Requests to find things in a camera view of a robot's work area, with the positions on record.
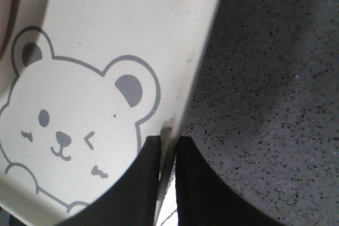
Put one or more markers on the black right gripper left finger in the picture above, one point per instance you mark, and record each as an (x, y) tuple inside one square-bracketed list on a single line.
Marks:
[(132, 199)]

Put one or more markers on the cream bear print tray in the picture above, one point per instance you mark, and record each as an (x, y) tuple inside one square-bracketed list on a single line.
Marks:
[(83, 84)]

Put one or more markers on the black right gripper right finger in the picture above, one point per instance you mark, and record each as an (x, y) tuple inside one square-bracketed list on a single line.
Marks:
[(203, 198)]

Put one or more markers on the pink round plate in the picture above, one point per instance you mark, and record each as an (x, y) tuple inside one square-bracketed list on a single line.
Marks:
[(9, 10)]

